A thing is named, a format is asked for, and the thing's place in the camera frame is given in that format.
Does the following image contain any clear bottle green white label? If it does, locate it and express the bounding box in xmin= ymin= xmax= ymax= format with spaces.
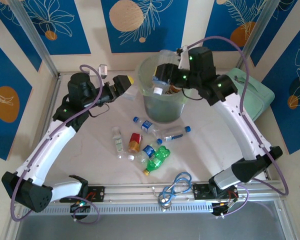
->
xmin=111 ymin=126 xmax=125 ymax=160

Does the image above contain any slotted grey cable duct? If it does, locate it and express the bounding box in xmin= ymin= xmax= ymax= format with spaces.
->
xmin=19 ymin=202 xmax=216 ymax=216

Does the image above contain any aluminium table side rail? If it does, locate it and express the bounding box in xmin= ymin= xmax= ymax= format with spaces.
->
xmin=41 ymin=74 xmax=64 ymax=141

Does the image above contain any aluminium frame rail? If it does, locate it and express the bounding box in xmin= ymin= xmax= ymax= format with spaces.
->
xmin=11 ymin=179 xmax=287 ymax=206

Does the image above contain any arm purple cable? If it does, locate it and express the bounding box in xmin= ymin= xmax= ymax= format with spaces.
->
xmin=186 ymin=36 xmax=290 ymax=219
xmin=10 ymin=64 xmax=110 ymax=223

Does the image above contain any clear bottle blue cap label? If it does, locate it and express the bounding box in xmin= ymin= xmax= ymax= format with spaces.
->
xmin=132 ymin=116 xmax=161 ymax=137

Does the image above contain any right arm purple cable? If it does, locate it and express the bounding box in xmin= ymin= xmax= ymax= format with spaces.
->
xmin=186 ymin=36 xmax=290 ymax=219

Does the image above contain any red orange plastic bottle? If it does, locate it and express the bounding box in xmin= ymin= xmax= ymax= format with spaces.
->
xmin=127 ymin=132 xmax=144 ymax=153

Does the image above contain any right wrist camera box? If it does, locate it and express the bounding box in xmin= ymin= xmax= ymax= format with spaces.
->
xmin=175 ymin=45 xmax=191 ymax=70

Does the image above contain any grey translucent waste bin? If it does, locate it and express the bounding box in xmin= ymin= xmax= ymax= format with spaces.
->
xmin=137 ymin=53 xmax=197 ymax=124

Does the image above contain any aluminium corner post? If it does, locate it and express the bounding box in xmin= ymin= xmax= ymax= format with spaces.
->
xmin=7 ymin=0 xmax=61 ymax=79
xmin=236 ymin=0 xmax=283 ymax=76

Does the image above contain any crushed clear bottle blue label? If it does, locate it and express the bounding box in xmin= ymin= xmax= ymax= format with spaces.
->
xmin=135 ymin=138 xmax=164 ymax=164

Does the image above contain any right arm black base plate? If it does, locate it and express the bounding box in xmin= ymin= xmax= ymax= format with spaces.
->
xmin=191 ymin=182 xmax=240 ymax=201

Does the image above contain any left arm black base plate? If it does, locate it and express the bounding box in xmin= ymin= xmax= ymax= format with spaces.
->
xmin=58 ymin=185 xmax=106 ymax=204

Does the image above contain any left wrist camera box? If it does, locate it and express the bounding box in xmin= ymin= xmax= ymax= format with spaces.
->
xmin=89 ymin=64 xmax=108 ymax=79

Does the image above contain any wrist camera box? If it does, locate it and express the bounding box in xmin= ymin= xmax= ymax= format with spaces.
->
xmin=89 ymin=64 xmax=108 ymax=79
xmin=175 ymin=45 xmax=191 ymax=70

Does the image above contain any green plastic bottle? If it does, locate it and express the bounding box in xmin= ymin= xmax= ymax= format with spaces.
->
xmin=142 ymin=145 xmax=171 ymax=177

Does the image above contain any clear bottle large blue cap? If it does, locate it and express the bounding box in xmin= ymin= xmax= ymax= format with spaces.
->
xmin=162 ymin=126 xmax=192 ymax=143

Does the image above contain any translucent green bin liner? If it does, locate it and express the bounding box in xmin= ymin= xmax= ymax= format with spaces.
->
xmin=137 ymin=53 xmax=198 ymax=106

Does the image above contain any mint green zip pouch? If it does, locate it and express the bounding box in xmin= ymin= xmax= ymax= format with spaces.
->
xmin=224 ymin=67 xmax=276 ymax=122

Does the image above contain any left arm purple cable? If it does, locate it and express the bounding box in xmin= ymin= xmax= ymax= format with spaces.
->
xmin=10 ymin=64 xmax=110 ymax=223

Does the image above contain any coiled blue cable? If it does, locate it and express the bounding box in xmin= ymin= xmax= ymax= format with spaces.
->
xmin=157 ymin=171 xmax=193 ymax=209

